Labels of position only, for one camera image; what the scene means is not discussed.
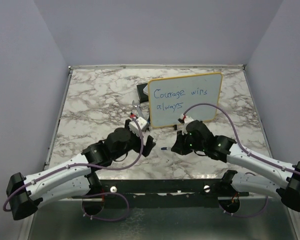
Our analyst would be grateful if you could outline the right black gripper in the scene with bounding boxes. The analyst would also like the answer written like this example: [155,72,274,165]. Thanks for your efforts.
[172,128,206,155]

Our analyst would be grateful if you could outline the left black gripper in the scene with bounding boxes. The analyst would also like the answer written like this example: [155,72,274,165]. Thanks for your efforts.
[112,120,156,161]

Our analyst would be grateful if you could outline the yellow framed whiteboard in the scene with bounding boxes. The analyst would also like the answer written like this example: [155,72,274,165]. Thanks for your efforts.
[147,72,223,128]

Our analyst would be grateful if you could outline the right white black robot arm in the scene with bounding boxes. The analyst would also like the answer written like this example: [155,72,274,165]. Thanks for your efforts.
[171,117,300,213]

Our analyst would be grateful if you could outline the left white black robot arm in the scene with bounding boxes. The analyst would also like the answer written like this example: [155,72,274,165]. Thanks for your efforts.
[3,115,156,221]

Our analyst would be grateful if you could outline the black box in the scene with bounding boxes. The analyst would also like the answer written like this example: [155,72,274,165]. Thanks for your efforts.
[136,83,149,103]

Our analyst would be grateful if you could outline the white flat box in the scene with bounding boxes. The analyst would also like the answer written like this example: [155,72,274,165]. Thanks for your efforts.
[143,85,149,96]

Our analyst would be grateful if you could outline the blue handled pliers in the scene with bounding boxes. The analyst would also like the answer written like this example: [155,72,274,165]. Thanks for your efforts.
[146,116,151,132]

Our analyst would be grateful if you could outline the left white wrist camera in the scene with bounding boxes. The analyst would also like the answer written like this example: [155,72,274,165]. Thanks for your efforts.
[128,113,147,136]

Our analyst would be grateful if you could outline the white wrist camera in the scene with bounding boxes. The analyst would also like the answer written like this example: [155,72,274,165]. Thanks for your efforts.
[178,114,195,135]
[128,113,147,136]

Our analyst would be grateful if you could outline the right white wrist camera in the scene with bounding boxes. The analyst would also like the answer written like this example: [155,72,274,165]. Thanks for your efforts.
[178,114,195,135]

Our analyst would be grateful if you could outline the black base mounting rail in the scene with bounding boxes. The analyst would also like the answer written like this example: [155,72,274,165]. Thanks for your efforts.
[71,178,251,210]

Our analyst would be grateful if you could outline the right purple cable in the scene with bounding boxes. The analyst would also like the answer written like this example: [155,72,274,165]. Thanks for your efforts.
[182,103,300,218]

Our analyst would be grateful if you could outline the purple cable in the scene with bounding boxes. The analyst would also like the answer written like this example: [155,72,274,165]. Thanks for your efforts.
[2,113,144,222]
[182,103,300,218]

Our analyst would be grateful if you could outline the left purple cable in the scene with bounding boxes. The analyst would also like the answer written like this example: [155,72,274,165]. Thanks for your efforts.
[2,113,144,222]

